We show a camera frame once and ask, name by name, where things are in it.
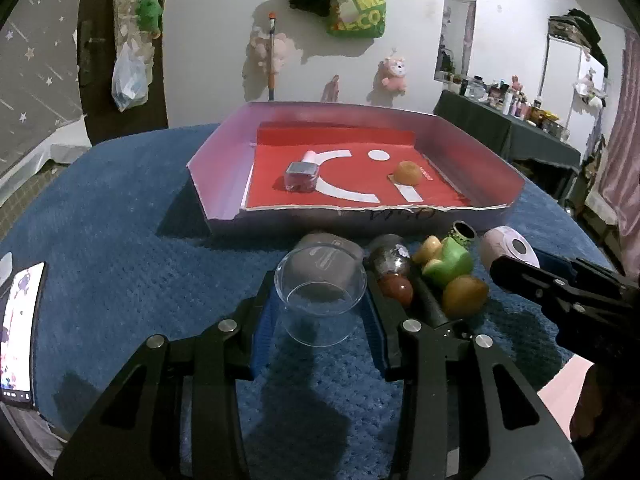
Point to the pink hanging clip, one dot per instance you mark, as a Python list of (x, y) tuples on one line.
[(331, 90)]

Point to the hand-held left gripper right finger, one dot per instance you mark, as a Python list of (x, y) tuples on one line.
[(376, 327)]

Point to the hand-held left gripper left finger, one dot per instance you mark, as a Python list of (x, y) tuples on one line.
[(262, 320)]

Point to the table with dark cloth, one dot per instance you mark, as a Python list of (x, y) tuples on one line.
[(480, 120)]

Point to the wall mirror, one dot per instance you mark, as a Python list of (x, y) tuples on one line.
[(457, 25)]

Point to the green plush toy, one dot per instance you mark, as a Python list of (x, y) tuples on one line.
[(149, 12)]

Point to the grey star-print curtain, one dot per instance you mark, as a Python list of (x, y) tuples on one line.
[(35, 85)]

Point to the green shopping bag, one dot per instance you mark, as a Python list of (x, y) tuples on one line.
[(362, 15)]

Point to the pink curtain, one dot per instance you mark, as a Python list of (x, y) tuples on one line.
[(622, 150)]

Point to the pink cardboard box red bottom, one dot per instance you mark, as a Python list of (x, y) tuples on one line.
[(350, 180)]

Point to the dark wooden door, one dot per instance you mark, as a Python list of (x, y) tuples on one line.
[(100, 110)]

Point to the smartphone with lit screen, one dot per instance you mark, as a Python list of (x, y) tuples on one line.
[(20, 330)]

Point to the grey eyeshadow case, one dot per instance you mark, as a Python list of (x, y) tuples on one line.
[(345, 250)]

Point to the clear round ball bottle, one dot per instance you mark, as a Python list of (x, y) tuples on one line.
[(390, 255)]

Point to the pink-capped nail polish bottle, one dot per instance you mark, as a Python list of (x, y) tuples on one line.
[(301, 175)]

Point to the clear plastic bag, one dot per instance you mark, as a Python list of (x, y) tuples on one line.
[(129, 82)]

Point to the clear glass cup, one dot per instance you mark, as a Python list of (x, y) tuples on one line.
[(320, 322)]

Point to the red-orange ball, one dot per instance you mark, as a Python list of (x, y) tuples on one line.
[(396, 291)]

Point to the orange pear-shaped toy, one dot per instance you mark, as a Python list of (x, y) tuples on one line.
[(465, 297)]

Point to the pink plush toy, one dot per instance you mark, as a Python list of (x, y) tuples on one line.
[(260, 50)]

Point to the white hanging plush toy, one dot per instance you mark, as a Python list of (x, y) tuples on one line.
[(590, 90)]

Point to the orange vase-shaped toy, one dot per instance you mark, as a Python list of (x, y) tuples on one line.
[(406, 173)]

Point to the blue fleece blanket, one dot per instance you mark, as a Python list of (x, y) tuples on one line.
[(125, 260)]

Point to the black cylinder patterned band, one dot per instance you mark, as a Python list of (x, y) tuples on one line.
[(462, 234)]

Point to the pink pig plush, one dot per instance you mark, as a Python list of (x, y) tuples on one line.
[(393, 74)]

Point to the green and yellow toy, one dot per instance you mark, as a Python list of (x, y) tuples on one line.
[(450, 265)]

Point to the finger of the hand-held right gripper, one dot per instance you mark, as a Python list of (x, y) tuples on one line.
[(555, 261), (525, 280)]

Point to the pink round compact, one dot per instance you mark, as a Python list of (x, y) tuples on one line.
[(502, 247)]

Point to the row of toiletry bottles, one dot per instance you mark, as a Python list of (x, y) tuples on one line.
[(510, 97)]

